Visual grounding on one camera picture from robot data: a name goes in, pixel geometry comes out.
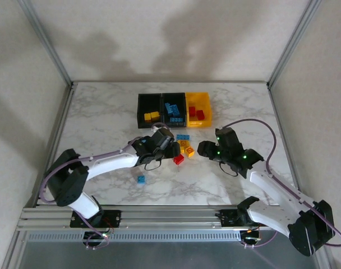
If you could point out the red lego brick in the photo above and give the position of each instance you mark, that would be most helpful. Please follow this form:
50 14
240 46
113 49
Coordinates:
200 114
179 159
191 110

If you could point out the long blue lego brick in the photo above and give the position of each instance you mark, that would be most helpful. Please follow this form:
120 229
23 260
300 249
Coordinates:
177 120
175 110
183 137

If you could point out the yellow plastic bin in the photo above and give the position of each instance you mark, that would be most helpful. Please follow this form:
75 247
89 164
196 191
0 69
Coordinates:
204 102

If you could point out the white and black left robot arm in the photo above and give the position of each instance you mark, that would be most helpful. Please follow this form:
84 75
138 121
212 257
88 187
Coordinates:
111 165

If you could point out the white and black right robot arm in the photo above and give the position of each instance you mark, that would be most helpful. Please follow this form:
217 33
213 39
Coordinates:
274 187

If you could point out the black plastic bin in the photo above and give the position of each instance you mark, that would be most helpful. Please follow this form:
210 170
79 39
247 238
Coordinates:
176 98
149 101

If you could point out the grey metal sheet panel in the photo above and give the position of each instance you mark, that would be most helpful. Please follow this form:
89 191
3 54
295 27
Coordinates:
170 256

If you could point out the aluminium side rail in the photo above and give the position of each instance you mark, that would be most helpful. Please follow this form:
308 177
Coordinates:
286 140
54 145

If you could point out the long aluminium base rail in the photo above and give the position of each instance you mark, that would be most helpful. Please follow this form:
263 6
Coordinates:
165 217

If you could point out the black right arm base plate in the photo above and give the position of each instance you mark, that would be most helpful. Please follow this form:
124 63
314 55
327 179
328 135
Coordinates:
226 217

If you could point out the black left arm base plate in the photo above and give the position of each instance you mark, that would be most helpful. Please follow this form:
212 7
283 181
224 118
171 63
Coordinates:
114 217

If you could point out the aluminium frame post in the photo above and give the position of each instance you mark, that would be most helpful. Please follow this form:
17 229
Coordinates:
49 46
293 42

